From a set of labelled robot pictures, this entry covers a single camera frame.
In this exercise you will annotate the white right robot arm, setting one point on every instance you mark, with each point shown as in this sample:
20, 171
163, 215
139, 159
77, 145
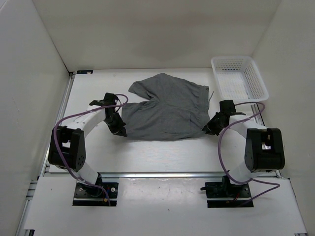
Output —
264, 151

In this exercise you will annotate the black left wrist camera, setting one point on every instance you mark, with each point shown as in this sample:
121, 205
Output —
108, 100

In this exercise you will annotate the aluminium table edge rail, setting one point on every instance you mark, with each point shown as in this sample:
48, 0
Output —
157, 174

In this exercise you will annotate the grey shorts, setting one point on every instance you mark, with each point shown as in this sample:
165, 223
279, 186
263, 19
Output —
173, 109

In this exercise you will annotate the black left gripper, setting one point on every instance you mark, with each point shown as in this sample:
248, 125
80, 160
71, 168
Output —
120, 129

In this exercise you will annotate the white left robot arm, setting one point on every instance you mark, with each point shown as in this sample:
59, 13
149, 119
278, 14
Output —
67, 147

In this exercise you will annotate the white plastic basket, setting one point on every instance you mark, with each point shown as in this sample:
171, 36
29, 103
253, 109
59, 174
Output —
239, 79

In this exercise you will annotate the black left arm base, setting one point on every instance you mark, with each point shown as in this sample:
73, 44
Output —
86, 195

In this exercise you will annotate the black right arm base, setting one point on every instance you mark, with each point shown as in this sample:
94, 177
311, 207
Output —
225, 194

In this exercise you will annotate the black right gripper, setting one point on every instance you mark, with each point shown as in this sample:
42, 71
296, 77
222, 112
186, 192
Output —
212, 130

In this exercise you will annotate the aluminium left side rail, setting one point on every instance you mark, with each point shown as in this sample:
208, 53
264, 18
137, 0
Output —
33, 183

